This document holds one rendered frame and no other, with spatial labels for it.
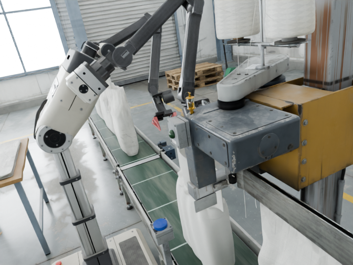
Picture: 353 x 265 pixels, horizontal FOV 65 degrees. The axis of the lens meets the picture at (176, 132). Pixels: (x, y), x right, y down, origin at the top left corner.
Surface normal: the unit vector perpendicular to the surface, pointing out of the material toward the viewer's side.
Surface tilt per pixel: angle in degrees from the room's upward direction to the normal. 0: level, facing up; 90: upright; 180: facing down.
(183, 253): 0
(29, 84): 90
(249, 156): 90
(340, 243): 90
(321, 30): 90
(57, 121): 115
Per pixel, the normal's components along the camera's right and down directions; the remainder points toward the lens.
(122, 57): 0.26, 0.13
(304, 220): -0.90, 0.29
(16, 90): 0.41, 0.30
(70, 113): 0.09, 0.73
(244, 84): 0.75, 0.15
